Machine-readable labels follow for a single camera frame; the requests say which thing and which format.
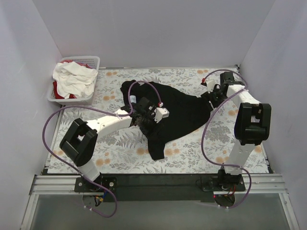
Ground black t-shirt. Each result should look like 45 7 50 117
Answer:
131 82 213 161

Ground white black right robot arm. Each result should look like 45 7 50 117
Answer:
200 69 272 192

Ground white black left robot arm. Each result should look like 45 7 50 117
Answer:
59 97 169 184

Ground floral patterned table mat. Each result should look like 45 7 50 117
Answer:
48 67 269 174

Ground white t-shirt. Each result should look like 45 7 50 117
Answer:
52 61 99 99

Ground red t-shirt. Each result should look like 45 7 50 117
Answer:
52 60 96 100

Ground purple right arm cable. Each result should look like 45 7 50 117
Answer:
201 69 252 209

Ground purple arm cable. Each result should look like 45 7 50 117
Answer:
42 81 166 218
201 69 252 209

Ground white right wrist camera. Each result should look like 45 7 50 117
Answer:
201 78 215 93

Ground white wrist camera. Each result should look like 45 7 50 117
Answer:
201 78 215 93
154 102 169 123

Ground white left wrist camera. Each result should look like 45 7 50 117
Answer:
154 102 169 123

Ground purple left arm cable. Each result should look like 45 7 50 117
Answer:
42 81 166 218

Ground aluminium frame rail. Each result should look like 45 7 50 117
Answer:
29 173 299 230

